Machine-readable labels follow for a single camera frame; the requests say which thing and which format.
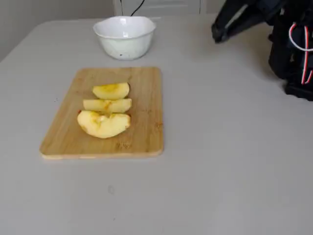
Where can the small yellow apple slice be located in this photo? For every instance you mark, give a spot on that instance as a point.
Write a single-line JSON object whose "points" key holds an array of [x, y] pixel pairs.
{"points": [[110, 91]]}

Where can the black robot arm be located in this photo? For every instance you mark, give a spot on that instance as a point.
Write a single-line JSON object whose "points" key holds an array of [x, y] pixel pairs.
{"points": [[281, 61]]}

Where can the white bowl with butterfly print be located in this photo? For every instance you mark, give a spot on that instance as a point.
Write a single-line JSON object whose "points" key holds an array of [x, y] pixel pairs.
{"points": [[124, 46]]}

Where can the bamboo cutting board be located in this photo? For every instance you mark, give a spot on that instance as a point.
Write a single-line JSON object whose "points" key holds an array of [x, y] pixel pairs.
{"points": [[146, 117]]}

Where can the narrow yellow apple slice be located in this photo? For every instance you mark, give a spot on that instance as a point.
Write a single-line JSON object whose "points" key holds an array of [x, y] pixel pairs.
{"points": [[117, 106]]}

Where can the large browned apple slice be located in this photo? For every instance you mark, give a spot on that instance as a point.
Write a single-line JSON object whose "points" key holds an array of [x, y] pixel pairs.
{"points": [[102, 127]]}

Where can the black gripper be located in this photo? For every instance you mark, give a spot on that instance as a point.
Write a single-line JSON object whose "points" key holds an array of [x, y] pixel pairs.
{"points": [[240, 20]]}

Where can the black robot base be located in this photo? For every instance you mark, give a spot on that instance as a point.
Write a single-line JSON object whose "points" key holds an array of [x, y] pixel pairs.
{"points": [[298, 91]]}

